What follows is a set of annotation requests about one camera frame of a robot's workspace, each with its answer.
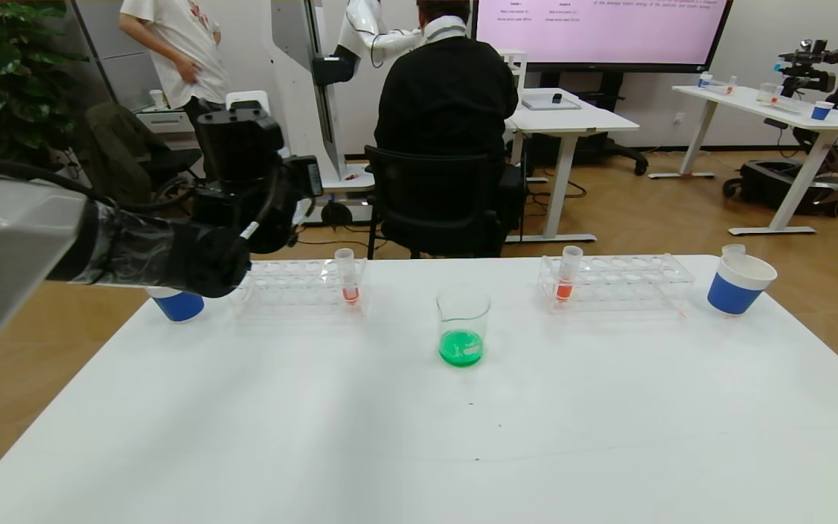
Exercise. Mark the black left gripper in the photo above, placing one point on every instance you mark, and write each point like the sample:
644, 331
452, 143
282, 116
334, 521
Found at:
312, 177

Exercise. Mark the yellow pigment test tube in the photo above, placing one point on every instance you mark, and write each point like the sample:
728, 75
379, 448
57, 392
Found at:
733, 253

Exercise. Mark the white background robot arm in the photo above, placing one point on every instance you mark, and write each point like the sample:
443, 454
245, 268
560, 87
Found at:
364, 29

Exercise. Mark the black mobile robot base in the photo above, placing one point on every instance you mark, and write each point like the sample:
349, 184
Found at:
775, 188

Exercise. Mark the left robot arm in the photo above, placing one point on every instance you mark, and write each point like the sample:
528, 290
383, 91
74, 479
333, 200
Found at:
142, 247

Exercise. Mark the black background robot arm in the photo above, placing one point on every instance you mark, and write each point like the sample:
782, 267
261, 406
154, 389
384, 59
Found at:
804, 62

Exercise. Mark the clear acrylic test tube rack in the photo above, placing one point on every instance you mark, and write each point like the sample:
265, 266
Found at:
615, 287
302, 287

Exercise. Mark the orange pigment test tube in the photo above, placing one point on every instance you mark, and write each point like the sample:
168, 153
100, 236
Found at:
564, 290
350, 292

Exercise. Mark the clear glass beaker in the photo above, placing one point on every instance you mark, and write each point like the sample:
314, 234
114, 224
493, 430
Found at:
463, 349

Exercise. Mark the black office chair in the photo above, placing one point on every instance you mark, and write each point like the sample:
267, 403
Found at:
433, 196

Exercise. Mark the black folding chair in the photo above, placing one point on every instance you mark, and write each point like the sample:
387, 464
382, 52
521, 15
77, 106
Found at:
172, 164

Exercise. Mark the seated person black sweater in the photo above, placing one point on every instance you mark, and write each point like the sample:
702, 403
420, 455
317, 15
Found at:
444, 94

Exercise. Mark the small white cup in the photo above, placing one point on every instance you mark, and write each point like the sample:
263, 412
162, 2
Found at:
158, 99

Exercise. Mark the standing person white shirt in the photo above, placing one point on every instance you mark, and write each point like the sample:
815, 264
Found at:
179, 51

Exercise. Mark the blue white paper cup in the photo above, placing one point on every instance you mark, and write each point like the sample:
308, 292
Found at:
180, 307
732, 292

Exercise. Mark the dark green jacket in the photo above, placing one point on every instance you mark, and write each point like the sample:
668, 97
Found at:
117, 145

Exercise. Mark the white neck massager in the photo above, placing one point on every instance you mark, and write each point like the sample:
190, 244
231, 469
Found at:
444, 28

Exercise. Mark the grey tablet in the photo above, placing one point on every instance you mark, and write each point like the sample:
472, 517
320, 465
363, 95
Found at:
546, 105

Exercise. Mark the white double desk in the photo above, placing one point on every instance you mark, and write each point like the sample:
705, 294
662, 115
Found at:
579, 120

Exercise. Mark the black display stand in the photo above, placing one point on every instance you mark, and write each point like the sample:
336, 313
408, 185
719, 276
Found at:
608, 149

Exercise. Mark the green leafy plant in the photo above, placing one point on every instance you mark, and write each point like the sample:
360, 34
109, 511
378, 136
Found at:
4, 87

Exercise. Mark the white standing desk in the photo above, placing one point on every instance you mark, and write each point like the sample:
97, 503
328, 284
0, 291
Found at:
753, 103

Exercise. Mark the small blue cup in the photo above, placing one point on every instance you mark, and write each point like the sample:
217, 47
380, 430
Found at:
820, 111

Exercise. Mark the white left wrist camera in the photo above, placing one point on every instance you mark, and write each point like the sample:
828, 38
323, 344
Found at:
248, 100

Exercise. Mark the white small shelf frame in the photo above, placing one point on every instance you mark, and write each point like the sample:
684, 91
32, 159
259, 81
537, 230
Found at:
519, 69

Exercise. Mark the large wall display screen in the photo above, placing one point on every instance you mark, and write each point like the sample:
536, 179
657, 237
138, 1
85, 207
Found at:
608, 36

